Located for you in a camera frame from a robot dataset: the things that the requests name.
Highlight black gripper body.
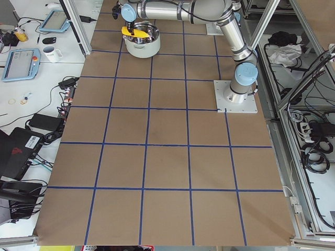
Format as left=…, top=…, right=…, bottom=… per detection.
left=111, top=1, right=121, bottom=19

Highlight yellow corn cob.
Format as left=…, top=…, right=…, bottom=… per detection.
left=121, top=26, right=150, bottom=38

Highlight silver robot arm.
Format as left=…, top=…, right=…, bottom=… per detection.
left=112, top=1, right=258, bottom=104

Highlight mint green cooking pot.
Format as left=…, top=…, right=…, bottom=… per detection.
left=122, top=21, right=161, bottom=58

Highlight black computer mouse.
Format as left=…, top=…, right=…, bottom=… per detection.
left=42, top=37, right=57, bottom=44

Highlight white mug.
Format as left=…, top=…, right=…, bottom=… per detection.
left=43, top=45, right=63, bottom=63

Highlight small black adapter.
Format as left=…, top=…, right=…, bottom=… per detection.
left=58, top=77, right=79, bottom=89

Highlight blue teach pendant tablet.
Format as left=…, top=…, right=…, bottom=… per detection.
left=1, top=48, right=41, bottom=82

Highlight black power adapter brick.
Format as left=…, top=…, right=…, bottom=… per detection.
left=28, top=113, right=64, bottom=132

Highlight black cloth bundle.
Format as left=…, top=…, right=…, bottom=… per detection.
left=268, top=31, right=297, bottom=47

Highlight white crumpled cloth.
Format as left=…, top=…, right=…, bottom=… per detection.
left=269, top=44, right=302, bottom=67

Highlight white power strip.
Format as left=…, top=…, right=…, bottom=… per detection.
left=299, top=122, right=314, bottom=143

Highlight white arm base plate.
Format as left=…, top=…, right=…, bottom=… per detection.
left=214, top=80, right=258, bottom=113

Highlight coiled black cables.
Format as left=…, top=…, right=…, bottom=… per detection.
left=300, top=141, right=331, bottom=174

